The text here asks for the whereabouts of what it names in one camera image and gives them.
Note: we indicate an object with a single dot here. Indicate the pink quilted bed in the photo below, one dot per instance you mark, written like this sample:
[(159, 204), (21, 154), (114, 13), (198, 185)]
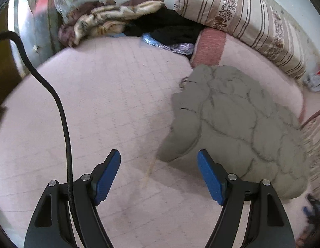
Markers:
[(98, 108)]

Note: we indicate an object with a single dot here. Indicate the brown beige plush blanket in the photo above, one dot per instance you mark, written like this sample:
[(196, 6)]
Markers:
[(105, 20)]

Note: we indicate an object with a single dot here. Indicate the decorative glass door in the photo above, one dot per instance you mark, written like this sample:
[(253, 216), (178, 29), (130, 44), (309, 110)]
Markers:
[(33, 23)]

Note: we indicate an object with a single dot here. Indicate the grey blue cloth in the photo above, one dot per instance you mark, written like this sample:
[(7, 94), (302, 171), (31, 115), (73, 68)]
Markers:
[(315, 82)]

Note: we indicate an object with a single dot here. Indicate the blue plastic bag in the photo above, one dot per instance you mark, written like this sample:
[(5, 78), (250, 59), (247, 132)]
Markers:
[(151, 40)]

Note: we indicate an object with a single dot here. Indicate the wooden door frame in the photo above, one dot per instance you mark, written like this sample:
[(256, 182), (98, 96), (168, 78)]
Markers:
[(5, 64)]

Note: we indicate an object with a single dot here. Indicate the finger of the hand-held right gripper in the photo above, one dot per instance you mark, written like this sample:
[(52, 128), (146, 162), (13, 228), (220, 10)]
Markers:
[(306, 211), (313, 199)]

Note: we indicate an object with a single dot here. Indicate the pink bolster pillow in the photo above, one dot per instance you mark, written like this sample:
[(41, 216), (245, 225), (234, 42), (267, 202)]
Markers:
[(209, 46)]

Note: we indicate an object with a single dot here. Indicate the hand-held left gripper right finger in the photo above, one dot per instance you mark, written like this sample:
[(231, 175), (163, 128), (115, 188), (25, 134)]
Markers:
[(210, 178)]

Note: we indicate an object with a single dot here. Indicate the striped floral pillow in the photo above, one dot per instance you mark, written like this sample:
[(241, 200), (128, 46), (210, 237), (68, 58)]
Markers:
[(242, 15)]

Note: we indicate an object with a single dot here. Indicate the black clothing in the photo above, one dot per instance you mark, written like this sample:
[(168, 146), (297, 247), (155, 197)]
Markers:
[(170, 28)]

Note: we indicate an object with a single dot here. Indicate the purple patterned cloth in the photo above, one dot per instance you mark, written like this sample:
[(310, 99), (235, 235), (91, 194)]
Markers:
[(180, 48)]

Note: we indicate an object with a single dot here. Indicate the olive green hooded puffer jacket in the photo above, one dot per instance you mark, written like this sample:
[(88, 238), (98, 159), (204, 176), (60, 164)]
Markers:
[(240, 129)]

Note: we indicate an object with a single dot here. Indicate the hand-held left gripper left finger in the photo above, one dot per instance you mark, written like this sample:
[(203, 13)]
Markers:
[(107, 178)]

